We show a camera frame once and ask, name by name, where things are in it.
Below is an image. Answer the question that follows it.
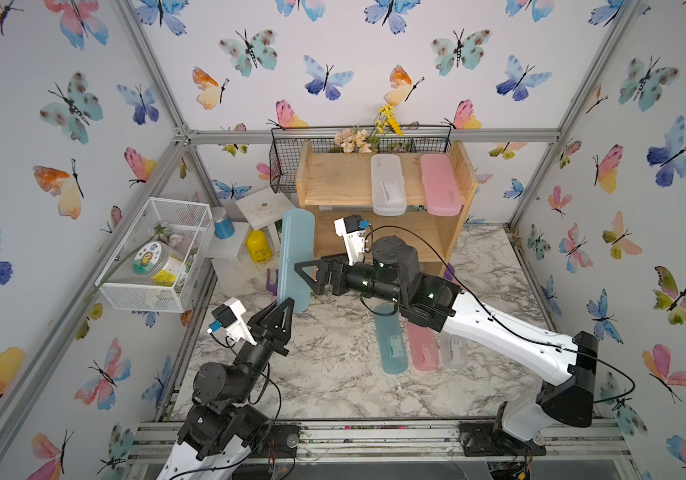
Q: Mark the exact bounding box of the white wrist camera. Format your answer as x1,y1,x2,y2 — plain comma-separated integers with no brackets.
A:
207,298,257,346
334,214,371,266

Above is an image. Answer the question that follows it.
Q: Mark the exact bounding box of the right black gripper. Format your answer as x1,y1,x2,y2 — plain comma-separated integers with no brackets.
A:
295,251,409,312

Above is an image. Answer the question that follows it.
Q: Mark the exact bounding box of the blue tin can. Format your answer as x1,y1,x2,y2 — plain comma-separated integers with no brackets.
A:
212,207,235,239

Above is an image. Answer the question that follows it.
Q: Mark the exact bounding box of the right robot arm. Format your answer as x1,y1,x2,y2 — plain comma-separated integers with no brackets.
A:
293,236,598,442

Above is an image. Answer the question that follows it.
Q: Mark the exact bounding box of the purple garden fork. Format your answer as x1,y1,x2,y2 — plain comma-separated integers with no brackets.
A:
265,268,278,297

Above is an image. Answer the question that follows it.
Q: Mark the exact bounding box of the clear pencil case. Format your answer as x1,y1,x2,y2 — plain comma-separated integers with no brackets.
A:
439,332,470,369
371,154,407,217

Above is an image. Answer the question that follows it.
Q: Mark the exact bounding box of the teal pencil case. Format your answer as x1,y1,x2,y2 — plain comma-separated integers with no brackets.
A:
374,304,409,375
277,208,316,313

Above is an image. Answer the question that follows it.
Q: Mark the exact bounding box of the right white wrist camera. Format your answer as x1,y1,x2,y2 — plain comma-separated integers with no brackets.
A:
334,214,371,266

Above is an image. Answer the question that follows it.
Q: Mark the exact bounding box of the purple pink garden trowel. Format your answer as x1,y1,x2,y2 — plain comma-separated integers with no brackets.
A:
444,264,457,283

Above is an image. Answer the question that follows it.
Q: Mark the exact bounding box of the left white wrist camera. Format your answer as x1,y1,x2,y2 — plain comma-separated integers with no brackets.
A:
207,298,257,346

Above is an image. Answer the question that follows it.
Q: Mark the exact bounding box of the white mesh wall basket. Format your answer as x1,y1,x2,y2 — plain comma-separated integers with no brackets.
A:
95,197,214,313

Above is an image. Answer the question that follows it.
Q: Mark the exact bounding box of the pink pencil case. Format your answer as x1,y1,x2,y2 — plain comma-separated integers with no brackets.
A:
405,322,440,372
420,153,462,217

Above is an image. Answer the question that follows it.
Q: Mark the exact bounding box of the white small stool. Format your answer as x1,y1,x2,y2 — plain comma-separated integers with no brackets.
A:
236,188,295,252

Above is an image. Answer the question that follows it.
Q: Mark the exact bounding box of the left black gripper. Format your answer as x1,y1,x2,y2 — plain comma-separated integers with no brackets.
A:
228,298,288,406

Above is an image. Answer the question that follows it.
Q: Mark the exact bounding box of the white step block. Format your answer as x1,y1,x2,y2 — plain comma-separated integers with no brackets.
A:
205,221,279,290

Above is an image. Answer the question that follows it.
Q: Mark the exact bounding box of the wooden two-tier shelf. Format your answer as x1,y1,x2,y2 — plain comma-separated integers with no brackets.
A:
296,141,479,276

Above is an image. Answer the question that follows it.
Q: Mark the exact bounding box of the clear jar colourful lid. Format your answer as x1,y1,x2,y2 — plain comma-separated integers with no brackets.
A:
132,241,187,287

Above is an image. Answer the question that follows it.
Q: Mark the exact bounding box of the black wire basket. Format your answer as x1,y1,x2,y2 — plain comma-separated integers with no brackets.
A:
269,123,452,193

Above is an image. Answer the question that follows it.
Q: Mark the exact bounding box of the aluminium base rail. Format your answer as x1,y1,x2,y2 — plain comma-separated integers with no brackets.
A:
126,418,635,466

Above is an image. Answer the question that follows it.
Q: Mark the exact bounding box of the yellow bottle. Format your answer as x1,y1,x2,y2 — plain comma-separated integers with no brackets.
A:
245,230,273,264

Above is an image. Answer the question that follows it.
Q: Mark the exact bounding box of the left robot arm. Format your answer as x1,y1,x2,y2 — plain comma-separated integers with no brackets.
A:
158,298,294,479

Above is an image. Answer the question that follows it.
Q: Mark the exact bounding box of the artificial flower bunch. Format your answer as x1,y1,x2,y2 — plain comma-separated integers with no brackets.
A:
333,104,404,154

